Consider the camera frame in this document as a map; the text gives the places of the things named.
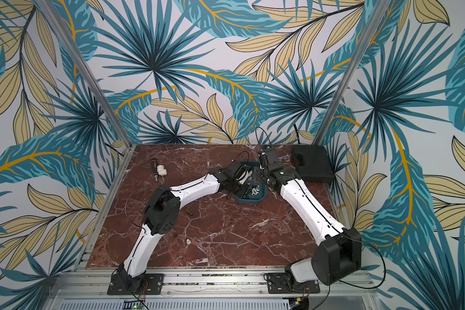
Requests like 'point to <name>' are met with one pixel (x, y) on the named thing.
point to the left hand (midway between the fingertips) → (245, 192)
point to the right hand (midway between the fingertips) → (261, 171)
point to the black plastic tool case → (313, 163)
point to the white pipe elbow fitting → (161, 170)
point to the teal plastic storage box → (255, 192)
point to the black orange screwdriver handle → (154, 167)
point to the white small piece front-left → (188, 241)
